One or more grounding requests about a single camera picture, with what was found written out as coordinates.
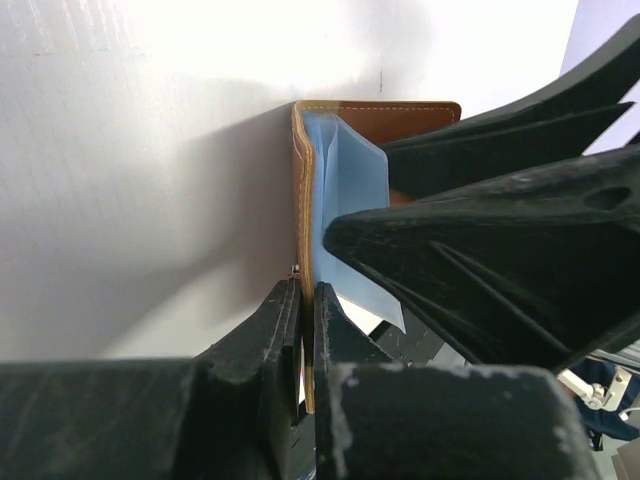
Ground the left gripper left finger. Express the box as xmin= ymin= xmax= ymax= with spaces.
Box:
xmin=1 ymin=278 xmax=301 ymax=479

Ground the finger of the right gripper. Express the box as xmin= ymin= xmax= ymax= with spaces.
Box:
xmin=382 ymin=16 xmax=639 ymax=199
xmin=323 ymin=147 xmax=639 ymax=372

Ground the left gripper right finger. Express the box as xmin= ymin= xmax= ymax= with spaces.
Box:
xmin=314 ymin=283 xmax=598 ymax=479

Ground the brown leather card holder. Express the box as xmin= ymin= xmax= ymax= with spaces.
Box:
xmin=291 ymin=100 xmax=461 ymax=413

